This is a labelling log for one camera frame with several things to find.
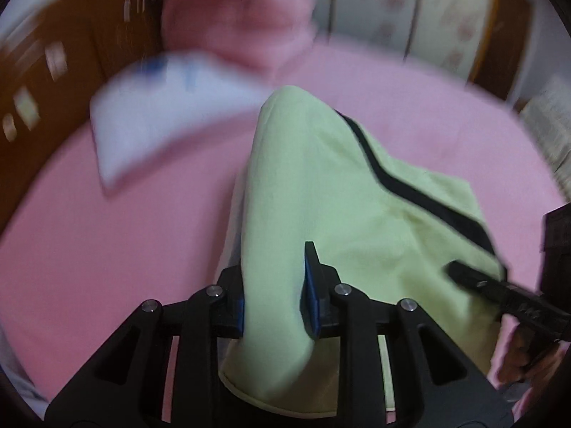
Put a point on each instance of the pink fleece bed blanket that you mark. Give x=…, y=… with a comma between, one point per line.
x=111, y=254

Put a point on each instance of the white pillow with blue print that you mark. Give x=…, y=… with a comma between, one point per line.
x=156, y=116

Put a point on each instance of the folded pink quilt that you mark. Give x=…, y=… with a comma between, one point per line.
x=241, y=13

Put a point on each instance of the white lace-covered furniture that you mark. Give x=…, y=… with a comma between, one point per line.
x=553, y=111

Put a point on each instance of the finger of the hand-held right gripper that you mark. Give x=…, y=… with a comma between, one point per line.
x=475, y=281

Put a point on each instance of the wooden bed headboard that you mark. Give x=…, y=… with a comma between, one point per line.
x=102, y=35

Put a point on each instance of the person's right hand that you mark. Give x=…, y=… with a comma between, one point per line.
x=511, y=356

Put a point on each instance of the floral wardrobe doors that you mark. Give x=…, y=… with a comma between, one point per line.
x=379, y=4

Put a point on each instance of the brown wooden door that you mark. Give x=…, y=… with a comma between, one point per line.
x=513, y=31

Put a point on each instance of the green and black hooded jacket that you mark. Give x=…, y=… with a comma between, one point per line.
x=312, y=187

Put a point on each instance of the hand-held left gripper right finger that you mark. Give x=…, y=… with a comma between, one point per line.
x=311, y=294

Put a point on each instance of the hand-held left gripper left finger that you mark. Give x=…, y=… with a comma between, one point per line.
x=229, y=307

